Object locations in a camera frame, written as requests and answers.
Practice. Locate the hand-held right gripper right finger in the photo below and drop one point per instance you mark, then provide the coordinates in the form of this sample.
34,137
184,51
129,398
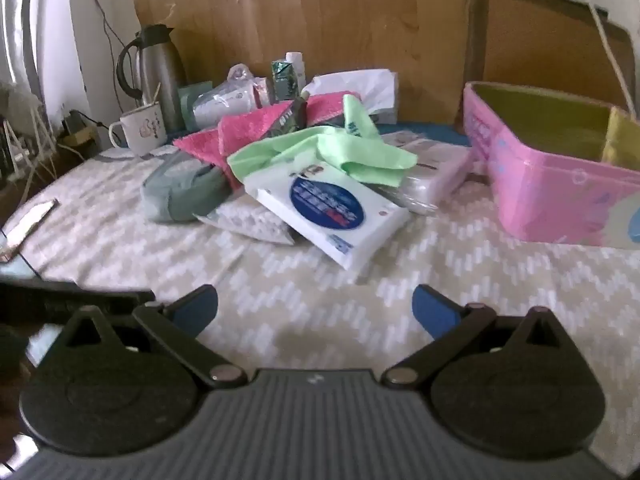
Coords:
434,310

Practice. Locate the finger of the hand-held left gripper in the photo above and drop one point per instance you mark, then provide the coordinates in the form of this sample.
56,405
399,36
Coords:
50,302

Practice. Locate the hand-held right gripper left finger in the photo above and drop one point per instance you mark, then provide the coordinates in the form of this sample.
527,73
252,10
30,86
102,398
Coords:
196,306

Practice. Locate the white patterned packet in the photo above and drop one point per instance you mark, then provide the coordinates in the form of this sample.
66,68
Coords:
245,220

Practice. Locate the grey-green cloth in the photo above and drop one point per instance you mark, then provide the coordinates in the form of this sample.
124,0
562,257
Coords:
180,195

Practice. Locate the clear plastic tissue pack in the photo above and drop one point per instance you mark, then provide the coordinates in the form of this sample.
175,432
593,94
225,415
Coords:
430,175

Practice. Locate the white wet wipes pack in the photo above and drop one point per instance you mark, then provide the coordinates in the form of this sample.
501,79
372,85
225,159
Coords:
325,210

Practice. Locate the pink box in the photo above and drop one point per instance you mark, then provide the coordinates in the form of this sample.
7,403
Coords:
540,195

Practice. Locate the pink towel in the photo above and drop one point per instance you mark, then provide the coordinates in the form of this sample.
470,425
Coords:
245,132

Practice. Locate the light green cloth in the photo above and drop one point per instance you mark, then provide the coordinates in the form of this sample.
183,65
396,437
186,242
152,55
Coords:
325,150

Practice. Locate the pale flat strip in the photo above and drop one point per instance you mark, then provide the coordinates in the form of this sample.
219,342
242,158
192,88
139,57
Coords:
30,222

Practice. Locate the chevron patterned tablecloth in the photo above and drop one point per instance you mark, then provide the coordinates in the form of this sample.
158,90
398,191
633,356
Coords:
300,310

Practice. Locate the small brown box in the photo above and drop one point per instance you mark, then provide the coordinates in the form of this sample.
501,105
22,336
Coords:
77,132

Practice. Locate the white enamel mug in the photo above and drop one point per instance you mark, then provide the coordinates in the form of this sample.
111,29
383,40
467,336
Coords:
145,130

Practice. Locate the white tumbler in plastic bag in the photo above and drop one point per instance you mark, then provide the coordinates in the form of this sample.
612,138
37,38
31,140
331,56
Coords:
225,100

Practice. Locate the pale green plastic cup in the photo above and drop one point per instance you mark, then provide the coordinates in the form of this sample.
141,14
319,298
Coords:
192,95

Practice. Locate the wooden stick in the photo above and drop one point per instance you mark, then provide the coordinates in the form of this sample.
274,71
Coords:
156,95

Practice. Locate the white paper bag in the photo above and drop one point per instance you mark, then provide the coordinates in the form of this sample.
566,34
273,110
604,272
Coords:
360,90

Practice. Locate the steel thermos flask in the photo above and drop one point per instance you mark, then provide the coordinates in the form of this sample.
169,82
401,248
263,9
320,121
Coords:
160,75

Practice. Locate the dark green drink carton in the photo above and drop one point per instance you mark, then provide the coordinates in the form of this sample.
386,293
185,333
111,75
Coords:
285,82

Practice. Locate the brown tray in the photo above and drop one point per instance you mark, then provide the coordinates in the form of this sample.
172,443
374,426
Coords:
545,45

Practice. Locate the wooden board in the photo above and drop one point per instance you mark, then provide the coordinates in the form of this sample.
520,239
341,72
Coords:
325,20

